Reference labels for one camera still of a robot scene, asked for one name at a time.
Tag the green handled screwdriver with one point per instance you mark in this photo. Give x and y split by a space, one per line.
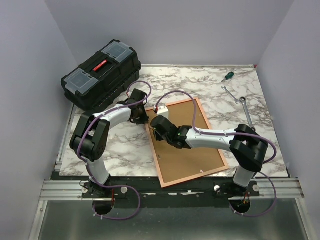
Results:
229 76

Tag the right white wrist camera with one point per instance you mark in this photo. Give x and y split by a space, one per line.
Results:
161 111

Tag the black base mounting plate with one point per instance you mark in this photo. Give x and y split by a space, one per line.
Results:
146 192

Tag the aluminium rail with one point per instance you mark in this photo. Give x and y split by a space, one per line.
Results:
71 190

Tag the small silver open wrench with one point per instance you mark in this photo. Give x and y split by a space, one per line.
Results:
230 94

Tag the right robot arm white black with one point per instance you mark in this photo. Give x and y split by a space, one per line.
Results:
248 148

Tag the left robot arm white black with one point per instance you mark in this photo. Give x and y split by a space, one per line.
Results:
89 139

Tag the red wooden picture frame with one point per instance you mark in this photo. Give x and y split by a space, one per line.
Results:
175 166

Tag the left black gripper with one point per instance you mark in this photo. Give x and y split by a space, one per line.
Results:
144 120

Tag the black plastic toolbox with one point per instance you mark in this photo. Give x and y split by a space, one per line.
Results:
97 82

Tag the silver ratchet wrench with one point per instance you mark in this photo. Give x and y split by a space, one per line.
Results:
243 101

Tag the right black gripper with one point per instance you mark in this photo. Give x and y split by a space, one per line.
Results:
157 137

